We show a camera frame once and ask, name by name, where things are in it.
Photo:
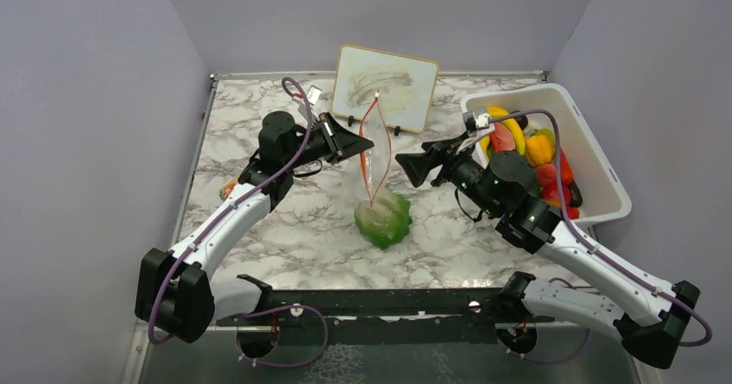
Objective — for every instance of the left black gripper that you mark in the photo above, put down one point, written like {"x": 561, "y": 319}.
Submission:
{"x": 339, "y": 141}

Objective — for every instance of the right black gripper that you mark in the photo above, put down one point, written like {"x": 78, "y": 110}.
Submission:
{"x": 444, "y": 153}

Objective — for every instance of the clear zip top bag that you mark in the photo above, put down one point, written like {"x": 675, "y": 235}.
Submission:
{"x": 374, "y": 164}

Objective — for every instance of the green lettuce head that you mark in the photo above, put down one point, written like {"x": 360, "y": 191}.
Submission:
{"x": 386, "y": 221}

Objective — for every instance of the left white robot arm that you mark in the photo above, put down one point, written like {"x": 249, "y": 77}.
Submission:
{"x": 175, "y": 294}

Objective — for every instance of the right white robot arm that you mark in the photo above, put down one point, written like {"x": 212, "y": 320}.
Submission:
{"x": 646, "y": 315}

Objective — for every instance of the watermelon slice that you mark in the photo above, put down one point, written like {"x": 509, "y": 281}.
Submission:
{"x": 501, "y": 139}

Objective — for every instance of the yellow banana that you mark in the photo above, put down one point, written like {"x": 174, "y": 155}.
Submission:
{"x": 517, "y": 133}

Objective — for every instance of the yellow bell pepper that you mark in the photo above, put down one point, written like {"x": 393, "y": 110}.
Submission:
{"x": 540, "y": 150}

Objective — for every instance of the pink peach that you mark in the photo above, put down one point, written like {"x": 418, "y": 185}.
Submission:
{"x": 546, "y": 174}

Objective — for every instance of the red apple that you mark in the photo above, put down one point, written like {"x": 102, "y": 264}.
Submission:
{"x": 551, "y": 194}

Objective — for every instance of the orange snack packet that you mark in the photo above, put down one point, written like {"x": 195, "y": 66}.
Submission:
{"x": 227, "y": 189}

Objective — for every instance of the red chili pepper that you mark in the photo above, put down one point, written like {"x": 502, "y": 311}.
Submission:
{"x": 564, "y": 170}

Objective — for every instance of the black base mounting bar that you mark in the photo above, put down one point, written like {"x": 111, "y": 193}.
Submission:
{"x": 381, "y": 316}

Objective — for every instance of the dark eggplant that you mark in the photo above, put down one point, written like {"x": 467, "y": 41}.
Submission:
{"x": 576, "y": 197}

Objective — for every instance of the red tomato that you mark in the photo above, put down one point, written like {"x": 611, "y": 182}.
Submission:
{"x": 573, "y": 213}

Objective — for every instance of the white plastic bin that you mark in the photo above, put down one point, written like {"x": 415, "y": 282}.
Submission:
{"x": 605, "y": 198}

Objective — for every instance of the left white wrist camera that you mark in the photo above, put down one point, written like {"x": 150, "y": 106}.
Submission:
{"x": 311, "y": 96}

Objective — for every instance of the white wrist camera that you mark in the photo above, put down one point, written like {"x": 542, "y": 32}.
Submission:
{"x": 311, "y": 96}
{"x": 478, "y": 125}

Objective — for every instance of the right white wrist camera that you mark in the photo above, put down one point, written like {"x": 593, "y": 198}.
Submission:
{"x": 478, "y": 125}

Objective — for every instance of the small whiteboard with wood frame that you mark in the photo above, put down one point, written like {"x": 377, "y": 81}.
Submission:
{"x": 404, "y": 85}

